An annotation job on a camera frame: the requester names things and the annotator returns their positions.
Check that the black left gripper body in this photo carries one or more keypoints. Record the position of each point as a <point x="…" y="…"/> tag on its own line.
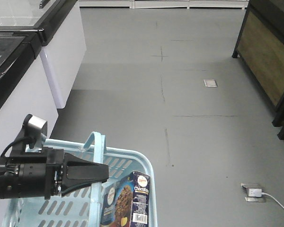
<point x="36" y="174"/>

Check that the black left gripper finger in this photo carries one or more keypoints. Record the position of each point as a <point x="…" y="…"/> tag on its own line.
<point x="70" y="185"/>
<point x="80" y="171"/>

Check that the light blue plastic basket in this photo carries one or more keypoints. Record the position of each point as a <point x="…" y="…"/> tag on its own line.
<point x="82" y="207"/>

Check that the blue chocolate cookie box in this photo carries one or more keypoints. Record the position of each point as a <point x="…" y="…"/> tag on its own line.
<point x="126" y="202"/>

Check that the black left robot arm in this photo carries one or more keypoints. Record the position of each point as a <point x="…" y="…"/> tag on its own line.
<point x="5" y="176"/>

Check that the near white chest freezer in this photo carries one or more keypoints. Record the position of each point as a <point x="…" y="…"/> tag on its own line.
<point x="24" y="87"/>

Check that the white chest freezer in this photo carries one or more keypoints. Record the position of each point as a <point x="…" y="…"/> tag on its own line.
<point x="24" y="87"/>
<point x="58" y="26"/>

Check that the far white chest freezer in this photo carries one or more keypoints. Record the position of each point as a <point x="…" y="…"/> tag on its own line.
<point x="58" y="26"/>

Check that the small steel floor outlet cover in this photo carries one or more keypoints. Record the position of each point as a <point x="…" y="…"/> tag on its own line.
<point x="210" y="83"/>

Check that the open floor outlet box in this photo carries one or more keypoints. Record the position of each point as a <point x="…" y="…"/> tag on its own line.
<point x="245" y="186"/>

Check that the white power adapter plug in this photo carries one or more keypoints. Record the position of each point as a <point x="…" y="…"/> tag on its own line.
<point x="254" y="192"/>

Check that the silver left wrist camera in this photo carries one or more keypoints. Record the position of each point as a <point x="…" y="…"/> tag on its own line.
<point x="36" y="129"/>

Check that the wooden produce stand black frame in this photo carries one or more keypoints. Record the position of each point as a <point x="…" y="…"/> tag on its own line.
<point x="260" y="44"/>

